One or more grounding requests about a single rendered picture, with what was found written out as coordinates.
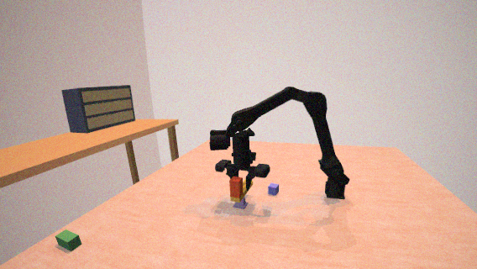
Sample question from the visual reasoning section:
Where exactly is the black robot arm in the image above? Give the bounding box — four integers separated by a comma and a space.
209, 87, 350, 199

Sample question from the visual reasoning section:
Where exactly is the purple cube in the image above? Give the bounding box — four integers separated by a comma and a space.
267, 183, 279, 196

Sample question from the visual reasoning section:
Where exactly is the green block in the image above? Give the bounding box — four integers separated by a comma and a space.
55, 229, 81, 251

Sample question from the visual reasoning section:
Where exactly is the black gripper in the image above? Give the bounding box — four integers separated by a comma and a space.
215, 149, 270, 191

